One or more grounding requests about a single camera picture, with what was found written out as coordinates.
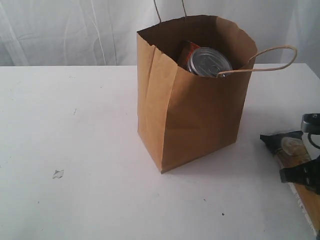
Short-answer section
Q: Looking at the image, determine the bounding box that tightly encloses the brown paper bag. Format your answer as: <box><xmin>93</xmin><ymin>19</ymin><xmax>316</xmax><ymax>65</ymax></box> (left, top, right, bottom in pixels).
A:
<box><xmin>136</xmin><ymin>15</ymin><xmax>260</xmax><ymax>173</ymax></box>

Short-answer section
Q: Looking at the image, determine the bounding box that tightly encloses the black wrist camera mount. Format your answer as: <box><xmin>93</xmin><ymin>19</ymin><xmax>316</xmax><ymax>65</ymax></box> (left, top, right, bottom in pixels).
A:
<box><xmin>301</xmin><ymin>113</ymin><xmax>320</xmax><ymax>135</ymax></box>

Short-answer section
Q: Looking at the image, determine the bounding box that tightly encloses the brown coffee pouch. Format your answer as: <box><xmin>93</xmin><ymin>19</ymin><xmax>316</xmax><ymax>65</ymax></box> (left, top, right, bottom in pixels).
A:
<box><xmin>177</xmin><ymin>40</ymin><xmax>200</xmax><ymax>69</ymax></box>

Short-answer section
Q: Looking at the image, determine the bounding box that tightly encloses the small clear plastic scrap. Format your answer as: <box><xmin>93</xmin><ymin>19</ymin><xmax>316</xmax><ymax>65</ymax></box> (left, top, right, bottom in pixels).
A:
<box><xmin>52</xmin><ymin>169</ymin><xmax>64</xmax><ymax>179</ymax></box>

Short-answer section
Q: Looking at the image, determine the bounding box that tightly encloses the spaghetti pasta package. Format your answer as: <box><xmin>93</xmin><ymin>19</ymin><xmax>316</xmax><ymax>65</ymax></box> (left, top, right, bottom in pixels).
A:
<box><xmin>259</xmin><ymin>130</ymin><xmax>320</xmax><ymax>240</ymax></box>

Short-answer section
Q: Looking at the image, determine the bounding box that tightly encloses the silver pull-tab tin can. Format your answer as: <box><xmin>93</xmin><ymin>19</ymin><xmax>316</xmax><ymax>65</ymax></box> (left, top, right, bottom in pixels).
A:
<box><xmin>186</xmin><ymin>47</ymin><xmax>233</xmax><ymax>78</ymax></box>

